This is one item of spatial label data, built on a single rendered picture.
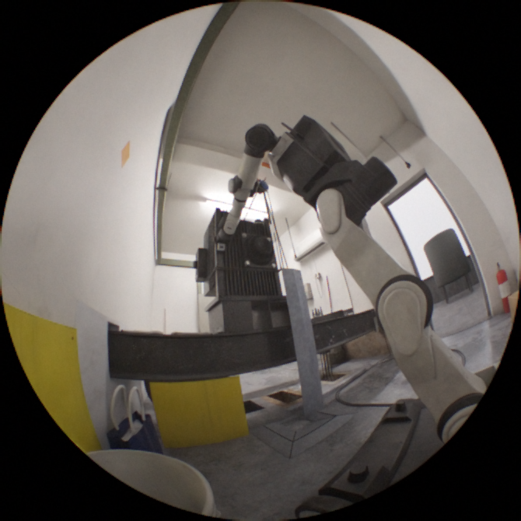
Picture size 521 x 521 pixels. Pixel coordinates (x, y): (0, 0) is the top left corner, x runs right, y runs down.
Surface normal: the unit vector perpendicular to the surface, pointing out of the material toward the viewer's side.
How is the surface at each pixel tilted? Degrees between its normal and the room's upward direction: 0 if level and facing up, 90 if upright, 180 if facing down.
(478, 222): 90
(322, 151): 115
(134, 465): 87
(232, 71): 180
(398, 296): 90
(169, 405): 90
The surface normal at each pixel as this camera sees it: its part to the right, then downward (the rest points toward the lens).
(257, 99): 0.13, 0.90
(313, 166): -0.56, 0.33
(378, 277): -0.80, -0.15
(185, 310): 0.47, -0.43
